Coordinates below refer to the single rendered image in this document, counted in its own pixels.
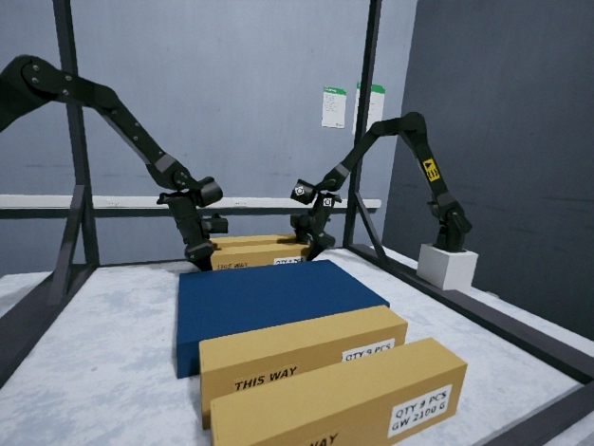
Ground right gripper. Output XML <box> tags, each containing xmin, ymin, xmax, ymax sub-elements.
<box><xmin>175</xmin><ymin>212</ymin><xmax>214</xmax><ymax>271</ymax></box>

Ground brown cardboard carton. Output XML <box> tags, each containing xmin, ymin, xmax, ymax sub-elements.
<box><xmin>209</xmin><ymin>234</ymin><xmax>296</xmax><ymax>249</ymax></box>
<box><xmin>211</xmin><ymin>242</ymin><xmax>310</xmax><ymax>270</ymax></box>
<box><xmin>210</xmin><ymin>337</ymin><xmax>468</xmax><ymax>446</ymax></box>
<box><xmin>199</xmin><ymin>305</ymin><xmax>408</xmax><ymax>430</ymax></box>

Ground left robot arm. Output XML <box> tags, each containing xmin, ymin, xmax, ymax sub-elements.
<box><xmin>290</xmin><ymin>112</ymin><xmax>473</xmax><ymax>253</ymax></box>

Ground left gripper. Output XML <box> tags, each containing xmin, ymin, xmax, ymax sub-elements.
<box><xmin>294</xmin><ymin>208</ymin><xmax>336</xmax><ymax>261</ymax></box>

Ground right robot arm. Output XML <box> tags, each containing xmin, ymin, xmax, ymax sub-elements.
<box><xmin>0</xmin><ymin>54</ymin><xmax>228</xmax><ymax>238</ymax></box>

